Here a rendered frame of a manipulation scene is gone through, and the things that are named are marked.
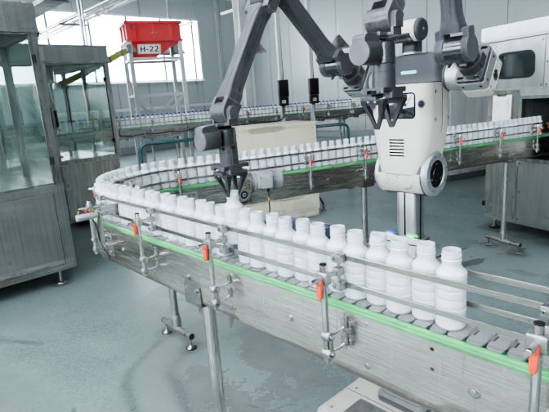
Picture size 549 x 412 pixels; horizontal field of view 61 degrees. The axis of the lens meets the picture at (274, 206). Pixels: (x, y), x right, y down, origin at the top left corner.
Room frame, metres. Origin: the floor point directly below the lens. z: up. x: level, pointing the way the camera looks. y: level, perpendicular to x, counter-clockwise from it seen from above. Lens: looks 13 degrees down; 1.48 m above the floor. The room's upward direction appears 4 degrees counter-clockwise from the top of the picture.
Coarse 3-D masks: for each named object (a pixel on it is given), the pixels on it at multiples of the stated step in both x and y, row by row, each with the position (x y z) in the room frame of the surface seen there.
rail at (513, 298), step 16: (144, 208) 1.76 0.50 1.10; (144, 224) 1.78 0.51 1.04; (208, 224) 1.45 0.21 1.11; (272, 240) 1.22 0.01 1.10; (256, 256) 1.28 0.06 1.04; (304, 272) 1.14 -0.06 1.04; (400, 272) 0.93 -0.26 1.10; (416, 272) 0.90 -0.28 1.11; (480, 272) 0.88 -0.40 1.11; (352, 288) 1.02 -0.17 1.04; (464, 288) 0.83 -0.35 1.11; (480, 288) 0.80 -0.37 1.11; (528, 288) 0.81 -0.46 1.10; (544, 288) 0.79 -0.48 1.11; (416, 304) 0.90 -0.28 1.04; (480, 304) 0.87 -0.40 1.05; (528, 304) 0.74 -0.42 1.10; (464, 320) 0.82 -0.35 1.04; (528, 320) 0.81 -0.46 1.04; (544, 320) 0.79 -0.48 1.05; (512, 336) 0.76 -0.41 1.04
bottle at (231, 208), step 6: (234, 192) 1.40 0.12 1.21; (228, 198) 1.40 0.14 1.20; (234, 198) 1.39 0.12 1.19; (228, 204) 1.39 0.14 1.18; (234, 204) 1.39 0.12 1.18; (240, 204) 1.40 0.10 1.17; (228, 210) 1.39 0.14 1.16; (234, 210) 1.38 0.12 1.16; (228, 216) 1.39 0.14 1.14; (234, 216) 1.38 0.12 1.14; (228, 222) 1.39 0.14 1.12; (234, 222) 1.38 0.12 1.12; (228, 234) 1.39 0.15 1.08; (234, 234) 1.38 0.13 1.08; (228, 240) 1.39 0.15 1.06; (234, 240) 1.38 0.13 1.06
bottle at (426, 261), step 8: (424, 240) 0.95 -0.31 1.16; (424, 248) 0.91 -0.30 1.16; (432, 248) 0.91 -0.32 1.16; (424, 256) 0.91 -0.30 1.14; (432, 256) 0.91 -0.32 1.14; (416, 264) 0.92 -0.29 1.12; (424, 264) 0.91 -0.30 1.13; (432, 264) 0.91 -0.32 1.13; (424, 272) 0.90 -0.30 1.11; (432, 272) 0.90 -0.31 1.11; (416, 280) 0.91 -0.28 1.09; (424, 280) 0.90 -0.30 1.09; (416, 288) 0.91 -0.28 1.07; (424, 288) 0.90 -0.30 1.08; (432, 288) 0.90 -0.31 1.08; (416, 296) 0.91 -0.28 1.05; (424, 296) 0.90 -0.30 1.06; (432, 296) 0.90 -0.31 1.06; (424, 304) 0.90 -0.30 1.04; (432, 304) 0.90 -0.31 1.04; (416, 312) 0.91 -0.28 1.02; (424, 312) 0.90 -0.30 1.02; (424, 320) 0.91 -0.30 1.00; (432, 320) 0.91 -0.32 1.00
